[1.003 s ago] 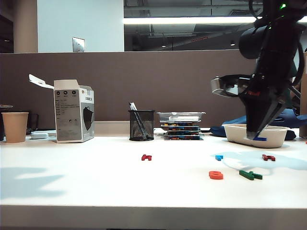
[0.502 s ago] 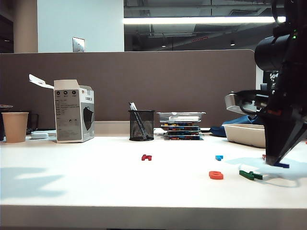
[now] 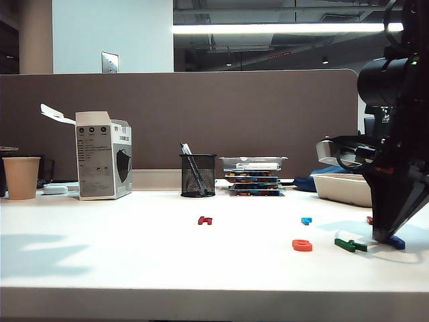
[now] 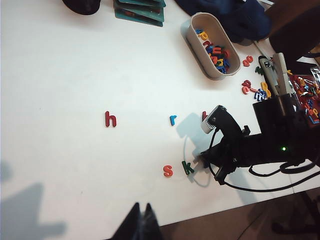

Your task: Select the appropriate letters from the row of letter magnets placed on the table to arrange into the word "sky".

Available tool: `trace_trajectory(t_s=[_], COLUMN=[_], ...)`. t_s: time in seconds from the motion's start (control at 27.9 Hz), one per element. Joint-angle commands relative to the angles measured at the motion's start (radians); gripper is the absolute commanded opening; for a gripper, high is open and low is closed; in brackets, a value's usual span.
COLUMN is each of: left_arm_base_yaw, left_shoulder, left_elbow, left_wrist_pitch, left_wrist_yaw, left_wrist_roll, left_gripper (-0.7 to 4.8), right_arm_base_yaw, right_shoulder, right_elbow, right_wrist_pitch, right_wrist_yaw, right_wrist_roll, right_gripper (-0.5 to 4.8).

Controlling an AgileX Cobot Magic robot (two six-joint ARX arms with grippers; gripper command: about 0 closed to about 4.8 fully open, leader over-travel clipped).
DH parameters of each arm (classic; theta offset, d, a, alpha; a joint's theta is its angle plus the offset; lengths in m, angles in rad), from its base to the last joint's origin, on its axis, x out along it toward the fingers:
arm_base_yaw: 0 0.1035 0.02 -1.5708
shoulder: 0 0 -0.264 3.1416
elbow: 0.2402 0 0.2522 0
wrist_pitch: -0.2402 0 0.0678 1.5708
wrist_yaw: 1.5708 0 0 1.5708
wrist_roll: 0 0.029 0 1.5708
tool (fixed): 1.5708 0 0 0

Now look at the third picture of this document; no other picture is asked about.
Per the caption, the dark glass tumbler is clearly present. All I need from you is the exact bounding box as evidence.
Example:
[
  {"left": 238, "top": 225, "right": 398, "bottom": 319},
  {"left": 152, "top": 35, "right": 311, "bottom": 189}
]
[{"left": 36, "top": 159, "right": 56, "bottom": 189}]

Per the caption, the clear pen with black cap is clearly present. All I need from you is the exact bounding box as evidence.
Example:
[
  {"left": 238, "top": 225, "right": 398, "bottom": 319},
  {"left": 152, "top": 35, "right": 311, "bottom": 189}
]
[{"left": 180, "top": 142, "right": 208, "bottom": 196}]

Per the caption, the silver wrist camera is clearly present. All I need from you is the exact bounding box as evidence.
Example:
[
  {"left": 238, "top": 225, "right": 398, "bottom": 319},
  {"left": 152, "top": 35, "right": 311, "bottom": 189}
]
[{"left": 316, "top": 135, "right": 381, "bottom": 168}]

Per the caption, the beige pulp tray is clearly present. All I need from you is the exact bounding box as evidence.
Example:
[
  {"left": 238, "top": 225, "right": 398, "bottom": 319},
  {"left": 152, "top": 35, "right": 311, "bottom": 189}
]
[{"left": 311, "top": 173, "right": 373, "bottom": 208}]

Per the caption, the teal puzzle card box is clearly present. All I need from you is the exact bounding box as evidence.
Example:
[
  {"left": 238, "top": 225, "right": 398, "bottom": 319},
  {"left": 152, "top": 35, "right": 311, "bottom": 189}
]
[
  {"left": 229, "top": 189, "right": 286, "bottom": 197},
  {"left": 228, "top": 182, "right": 285, "bottom": 191},
  {"left": 229, "top": 176, "right": 282, "bottom": 184},
  {"left": 224, "top": 170, "right": 281, "bottom": 178}
]

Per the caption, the clear plastic case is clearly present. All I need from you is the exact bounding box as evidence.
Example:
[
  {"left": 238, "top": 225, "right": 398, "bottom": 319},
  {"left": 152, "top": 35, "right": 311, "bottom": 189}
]
[{"left": 218, "top": 155, "right": 289, "bottom": 172}]

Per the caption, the green letter k magnet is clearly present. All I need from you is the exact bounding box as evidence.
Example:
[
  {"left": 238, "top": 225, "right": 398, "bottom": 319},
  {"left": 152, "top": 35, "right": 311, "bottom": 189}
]
[{"left": 334, "top": 237, "right": 369, "bottom": 254}]

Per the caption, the brown desk partition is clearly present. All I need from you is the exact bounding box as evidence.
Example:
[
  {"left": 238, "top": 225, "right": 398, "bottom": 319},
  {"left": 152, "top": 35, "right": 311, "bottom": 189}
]
[{"left": 0, "top": 68, "right": 359, "bottom": 175}]

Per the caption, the blue letter y magnet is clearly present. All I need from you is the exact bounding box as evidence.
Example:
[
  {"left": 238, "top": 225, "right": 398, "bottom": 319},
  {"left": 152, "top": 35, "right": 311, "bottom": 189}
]
[{"left": 385, "top": 235, "right": 406, "bottom": 250}]

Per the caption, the metal wall plate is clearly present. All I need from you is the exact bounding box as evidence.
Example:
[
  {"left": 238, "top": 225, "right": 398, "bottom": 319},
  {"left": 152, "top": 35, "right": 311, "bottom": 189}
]
[{"left": 101, "top": 51, "right": 120, "bottom": 74}]

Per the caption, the white ceiling light strip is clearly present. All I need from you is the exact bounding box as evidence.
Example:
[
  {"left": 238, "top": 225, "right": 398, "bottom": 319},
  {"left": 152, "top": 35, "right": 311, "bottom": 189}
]
[{"left": 172, "top": 22, "right": 405, "bottom": 34}]

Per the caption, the brown paper cup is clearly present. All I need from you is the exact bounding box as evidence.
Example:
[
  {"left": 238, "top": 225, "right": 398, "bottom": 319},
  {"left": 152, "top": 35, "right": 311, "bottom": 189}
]
[{"left": 1, "top": 156, "right": 42, "bottom": 201}]

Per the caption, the orange letter o magnet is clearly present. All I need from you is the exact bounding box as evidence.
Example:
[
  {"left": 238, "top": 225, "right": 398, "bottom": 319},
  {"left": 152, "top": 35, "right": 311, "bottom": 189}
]
[{"left": 292, "top": 239, "right": 314, "bottom": 252}]

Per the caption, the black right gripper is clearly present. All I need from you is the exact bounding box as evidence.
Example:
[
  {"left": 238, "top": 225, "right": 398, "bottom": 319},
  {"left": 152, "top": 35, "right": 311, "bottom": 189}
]
[{"left": 361, "top": 133, "right": 429, "bottom": 242}]

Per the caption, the white earbuds case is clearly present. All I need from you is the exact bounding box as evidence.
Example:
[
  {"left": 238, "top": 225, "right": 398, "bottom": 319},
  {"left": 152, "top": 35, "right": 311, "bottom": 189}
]
[{"left": 42, "top": 184, "right": 69, "bottom": 196}]

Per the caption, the grey white mask box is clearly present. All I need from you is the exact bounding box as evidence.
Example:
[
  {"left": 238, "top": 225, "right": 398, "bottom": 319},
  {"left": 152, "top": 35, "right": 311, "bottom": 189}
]
[{"left": 40, "top": 103, "right": 133, "bottom": 201}]

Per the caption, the black mesh pen holder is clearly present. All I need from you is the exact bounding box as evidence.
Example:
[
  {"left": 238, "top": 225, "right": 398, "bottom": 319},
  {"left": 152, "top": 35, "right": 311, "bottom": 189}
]
[{"left": 179, "top": 153, "right": 217, "bottom": 198}]

